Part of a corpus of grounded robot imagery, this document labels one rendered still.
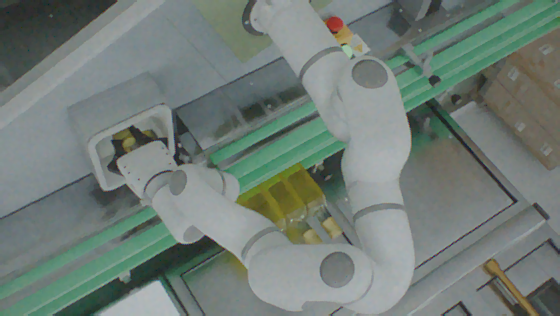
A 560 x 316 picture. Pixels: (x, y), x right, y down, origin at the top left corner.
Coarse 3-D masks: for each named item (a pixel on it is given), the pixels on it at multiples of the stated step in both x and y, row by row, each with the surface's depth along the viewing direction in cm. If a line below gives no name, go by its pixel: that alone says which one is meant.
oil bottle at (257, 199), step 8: (248, 192) 157; (256, 192) 157; (264, 192) 157; (248, 200) 156; (256, 200) 156; (264, 200) 156; (256, 208) 155; (264, 208) 155; (272, 208) 155; (272, 216) 154; (280, 216) 155; (280, 224) 154
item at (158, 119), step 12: (156, 108) 129; (168, 108) 131; (132, 120) 127; (144, 120) 143; (156, 120) 141; (168, 120) 135; (108, 132) 126; (156, 132) 146; (168, 132) 139; (96, 144) 140; (108, 144) 143; (96, 156) 130; (108, 156) 146; (96, 168) 133; (108, 180) 144; (120, 180) 144
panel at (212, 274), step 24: (336, 216) 172; (336, 240) 169; (192, 264) 162; (216, 264) 163; (240, 264) 164; (144, 288) 159; (168, 288) 159; (192, 288) 160; (216, 288) 161; (240, 288) 161; (96, 312) 155; (192, 312) 157; (216, 312) 158; (240, 312) 158; (264, 312) 159; (288, 312) 160; (312, 312) 160; (336, 312) 160
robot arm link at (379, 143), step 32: (352, 64) 106; (384, 64) 107; (352, 96) 103; (384, 96) 103; (352, 128) 101; (384, 128) 100; (352, 160) 102; (384, 160) 99; (352, 192) 106; (384, 192) 103
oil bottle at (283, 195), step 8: (272, 176) 159; (280, 176) 159; (264, 184) 158; (272, 184) 158; (280, 184) 158; (288, 184) 158; (272, 192) 157; (280, 192) 157; (288, 192) 157; (272, 200) 158; (280, 200) 156; (288, 200) 156; (296, 200) 156; (280, 208) 156; (288, 208) 155; (296, 208) 155; (304, 208) 156; (288, 216) 154; (296, 216) 155; (304, 216) 155; (288, 224) 156; (296, 224) 156
